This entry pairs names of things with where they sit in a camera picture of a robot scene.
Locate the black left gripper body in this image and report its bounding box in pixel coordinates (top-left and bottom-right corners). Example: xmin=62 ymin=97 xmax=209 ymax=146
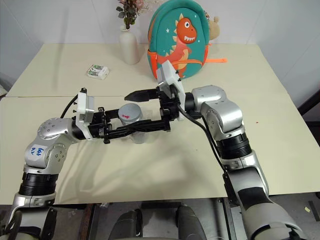
xmin=90 ymin=106 xmax=114 ymax=145

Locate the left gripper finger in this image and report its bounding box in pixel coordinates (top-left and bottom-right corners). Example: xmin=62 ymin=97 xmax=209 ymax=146
xmin=103 ymin=127 xmax=141 ymax=145
xmin=105 ymin=108 xmax=124 ymax=120

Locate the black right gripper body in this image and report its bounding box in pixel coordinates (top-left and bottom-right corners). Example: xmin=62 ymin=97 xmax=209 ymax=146
xmin=156 ymin=84 xmax=181 ymax=132

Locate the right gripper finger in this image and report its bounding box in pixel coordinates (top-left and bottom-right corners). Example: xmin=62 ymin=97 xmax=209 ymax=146
xmin=116 ymin=119 xmax=166 ymax=133
xmin=124 ymin=87 xmax=161 ymax=103

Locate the clear plastic jar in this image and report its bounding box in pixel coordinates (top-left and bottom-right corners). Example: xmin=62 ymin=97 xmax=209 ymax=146
xmin=120 ymin=117 xmax=152 ymax=145

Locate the grey jar lid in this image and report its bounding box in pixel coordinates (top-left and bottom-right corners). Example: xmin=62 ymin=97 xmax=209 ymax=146
xmin=118 ymin=103 xmax=144 ymax=126

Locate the small white green box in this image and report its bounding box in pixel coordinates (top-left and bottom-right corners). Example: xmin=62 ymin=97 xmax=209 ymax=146
xmin=86 ymin=63 xmax=110 ymax=81

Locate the white ceramic vase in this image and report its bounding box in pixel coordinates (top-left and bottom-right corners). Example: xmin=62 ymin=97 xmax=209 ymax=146
xmin=119 ymin=24 xmax=141 ymax=65

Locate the teal dinosaur backpack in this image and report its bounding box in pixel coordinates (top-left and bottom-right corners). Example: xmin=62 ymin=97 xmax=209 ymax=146
xmin=146 ymin=0 xmax=229 ymax=80

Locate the dried flower bouquet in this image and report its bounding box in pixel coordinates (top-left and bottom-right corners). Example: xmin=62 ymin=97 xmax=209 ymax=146
xmin=115 ymin=0 xmax=152 ymax=30

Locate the beige plush toy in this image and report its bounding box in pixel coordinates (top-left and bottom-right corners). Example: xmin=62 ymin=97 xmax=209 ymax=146
xmin=207 ymin=15 xmax=222 ymax=42

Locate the dark rounded shape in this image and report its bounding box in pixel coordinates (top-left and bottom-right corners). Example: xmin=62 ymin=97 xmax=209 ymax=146
xmin=175 ymin=204 xmax=201 ymax=240

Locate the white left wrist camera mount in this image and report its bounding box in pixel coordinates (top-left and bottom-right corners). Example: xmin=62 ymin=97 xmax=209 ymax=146
xmin=74 ymin=91 xmax=96 ymax=140

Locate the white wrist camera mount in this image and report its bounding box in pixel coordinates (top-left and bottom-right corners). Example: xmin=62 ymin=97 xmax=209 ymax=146
xmin=156 ymin=60 xmax=187 ymax=121
xmin=74 ymin=91 xmax=96 ymax=140

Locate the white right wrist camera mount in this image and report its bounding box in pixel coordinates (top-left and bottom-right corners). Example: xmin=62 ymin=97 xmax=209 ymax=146
xmin=156 ymin=60 xmax=187 ymax=121

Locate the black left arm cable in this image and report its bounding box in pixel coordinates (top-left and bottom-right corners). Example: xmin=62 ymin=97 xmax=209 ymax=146
xmin=59 ymin=87 xmax=87 ymax=118

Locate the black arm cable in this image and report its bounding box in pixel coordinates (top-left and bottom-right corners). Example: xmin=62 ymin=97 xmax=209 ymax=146
xmin=176 ymin=103 xmax=227 ymax=174
xmin=59 ymin=87 xmax=87 ymax=118

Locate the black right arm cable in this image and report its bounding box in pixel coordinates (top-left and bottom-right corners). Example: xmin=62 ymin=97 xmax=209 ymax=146
xmin=176 ymin=103 xmax=227 ymax=174

